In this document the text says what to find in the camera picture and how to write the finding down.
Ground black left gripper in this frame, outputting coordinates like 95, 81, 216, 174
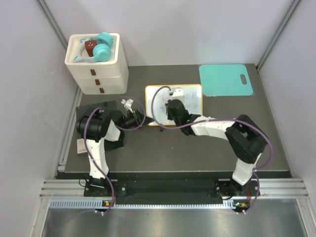
119, 108, 154, 131

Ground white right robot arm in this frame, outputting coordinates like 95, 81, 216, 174
166, 99, 268, 196

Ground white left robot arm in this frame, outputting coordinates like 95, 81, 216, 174
76, 107, 154, 196

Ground black mat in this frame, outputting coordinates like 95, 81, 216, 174
76, 100, 124, 151

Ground teal cutting board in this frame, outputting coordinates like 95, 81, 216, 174
199, 64, 253, 97

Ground white drawer storage box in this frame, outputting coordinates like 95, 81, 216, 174
65, 33, 129, 95

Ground white paper label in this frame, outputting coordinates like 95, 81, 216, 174
77, 138, 86, 154

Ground teal headphones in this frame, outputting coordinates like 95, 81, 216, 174
73, 32, 114, 63

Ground brown cube toy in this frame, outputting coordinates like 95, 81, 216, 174
84, 39, 97, 57

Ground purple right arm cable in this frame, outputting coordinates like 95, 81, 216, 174
151, 85, 274, 215

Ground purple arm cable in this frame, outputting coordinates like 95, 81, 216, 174
83, 96, 149, 216
151, 85, 274, 215

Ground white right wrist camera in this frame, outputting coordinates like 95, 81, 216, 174
168, 87, 184, 102

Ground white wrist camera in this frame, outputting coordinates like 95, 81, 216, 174
120, 98, 134, 112
168, 87, 184, 102

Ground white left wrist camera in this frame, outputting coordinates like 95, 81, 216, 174
120, 98, 134, 112

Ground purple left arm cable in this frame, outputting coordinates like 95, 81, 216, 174
83, 96, 149, 216

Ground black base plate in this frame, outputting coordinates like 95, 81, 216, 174
83, 177, 260, 205

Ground grey slotted cable duct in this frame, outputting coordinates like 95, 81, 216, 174
50, 199, 246, 210

